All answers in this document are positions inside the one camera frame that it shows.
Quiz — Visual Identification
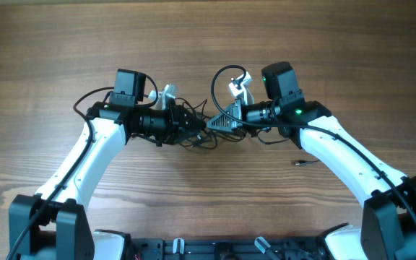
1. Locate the black USB cable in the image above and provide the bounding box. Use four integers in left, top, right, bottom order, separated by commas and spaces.
293, 159, 321, 167

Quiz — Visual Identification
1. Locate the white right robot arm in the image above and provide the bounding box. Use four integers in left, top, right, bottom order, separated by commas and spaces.
207, 100, 416, 259

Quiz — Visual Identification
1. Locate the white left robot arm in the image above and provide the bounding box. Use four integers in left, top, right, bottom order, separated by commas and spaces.
7, 101, 206, 259

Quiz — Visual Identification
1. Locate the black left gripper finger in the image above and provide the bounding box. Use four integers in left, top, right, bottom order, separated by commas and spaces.
173, 128, 202, 144
175, 106, 206, 131

